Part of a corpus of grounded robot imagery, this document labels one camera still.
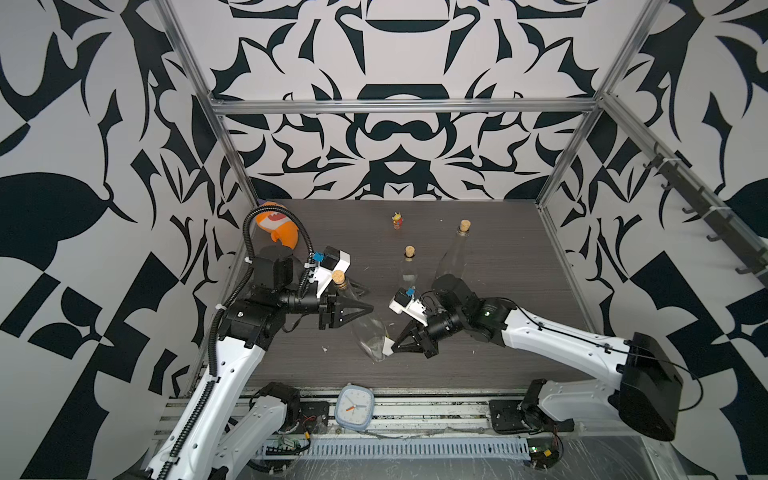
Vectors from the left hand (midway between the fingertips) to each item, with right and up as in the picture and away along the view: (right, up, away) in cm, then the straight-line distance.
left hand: (365, 295), depth 61 cm
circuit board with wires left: (-18, -35, +6) cm, 40 cm away
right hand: (+6, -13, +8) cm, 16 cm away
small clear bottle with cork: (+11, +1, +25) cm, 27 cm away
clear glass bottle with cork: (0, -10, +10) cm, 14 cm away
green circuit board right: (+41, -39, +10) cm, 57 cm away
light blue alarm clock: (-4, -29, +12) cm, 32 cm away
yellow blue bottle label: (+4, -13, +7) cm, 15 cm away
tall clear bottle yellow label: (+22, +5, +20) cm, 30 cm away
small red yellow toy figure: (+8, +17, +47) cm, 50 cm away
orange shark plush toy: (-32, +16, +43) cm, 56 cm away
